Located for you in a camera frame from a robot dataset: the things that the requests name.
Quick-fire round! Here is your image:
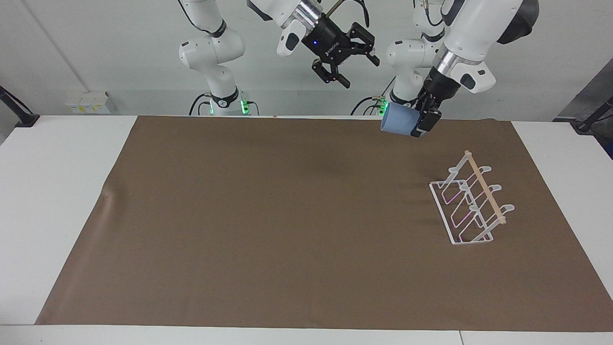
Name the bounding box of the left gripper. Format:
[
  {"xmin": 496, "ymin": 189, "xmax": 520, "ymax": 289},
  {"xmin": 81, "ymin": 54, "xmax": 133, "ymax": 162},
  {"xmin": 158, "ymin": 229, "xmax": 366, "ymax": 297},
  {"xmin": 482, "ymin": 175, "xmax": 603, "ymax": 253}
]
[{"xmin": 422, "ymin": 66, "xmax": 462, "ymax": 107}]

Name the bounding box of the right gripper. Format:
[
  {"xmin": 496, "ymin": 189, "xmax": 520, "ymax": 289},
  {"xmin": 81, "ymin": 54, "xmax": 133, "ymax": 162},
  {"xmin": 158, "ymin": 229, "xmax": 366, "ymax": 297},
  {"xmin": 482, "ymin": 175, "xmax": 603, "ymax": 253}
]
[{"xmin": 301, "ymin": 15, "xmax": 381, "ymax": 90}]

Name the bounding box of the blue cup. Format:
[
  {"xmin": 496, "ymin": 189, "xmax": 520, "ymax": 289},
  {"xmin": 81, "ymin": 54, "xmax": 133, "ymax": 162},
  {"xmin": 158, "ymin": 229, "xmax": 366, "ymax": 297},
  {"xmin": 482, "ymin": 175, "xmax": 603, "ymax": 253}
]
[{"xmin": 380, "ymin": 103, "xmax": 427, "ymax": 138}]

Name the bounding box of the black stand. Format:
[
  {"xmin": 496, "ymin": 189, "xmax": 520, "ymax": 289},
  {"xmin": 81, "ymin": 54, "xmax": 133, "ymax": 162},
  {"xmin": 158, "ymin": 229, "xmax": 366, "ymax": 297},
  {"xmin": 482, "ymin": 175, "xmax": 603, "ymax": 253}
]
[
  {"xmin": 0, "ymin": 85, "xmax": 40, "ymax": 128},
  {"xmin": 570, "ymin": 95, "xmax": 613, "ymax": 135}
]

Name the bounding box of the black cable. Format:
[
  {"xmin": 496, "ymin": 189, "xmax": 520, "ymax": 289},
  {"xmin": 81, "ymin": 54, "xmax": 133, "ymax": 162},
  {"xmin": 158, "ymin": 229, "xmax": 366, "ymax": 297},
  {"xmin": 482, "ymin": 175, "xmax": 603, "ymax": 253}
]
[
  {"xmin": 330, "ymin": 0, "xmax": 370, "ymax": 28},
  {"xmin": 189, "ymin": 93, "xmax": 212, "ymax": 116},
  {"xmin": 351, "ymin": 96, "xmax": 385, "ymax": 116}
]

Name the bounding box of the white wire cup holder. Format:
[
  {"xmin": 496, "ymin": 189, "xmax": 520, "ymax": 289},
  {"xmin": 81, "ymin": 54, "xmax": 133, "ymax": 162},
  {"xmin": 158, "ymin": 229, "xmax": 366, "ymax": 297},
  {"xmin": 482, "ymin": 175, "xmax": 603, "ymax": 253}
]
[{"xmin": 429, "ymin": 150, "xmax": 516, "ymax": 246}]

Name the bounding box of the white wall socket box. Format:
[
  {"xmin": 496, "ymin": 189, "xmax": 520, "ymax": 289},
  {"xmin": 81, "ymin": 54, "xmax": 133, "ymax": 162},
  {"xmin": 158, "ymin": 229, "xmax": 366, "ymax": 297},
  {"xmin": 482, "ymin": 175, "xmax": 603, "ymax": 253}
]
[{"xmin": 64, "ymin": 91, "xmax": 112, "ymax": 115}]

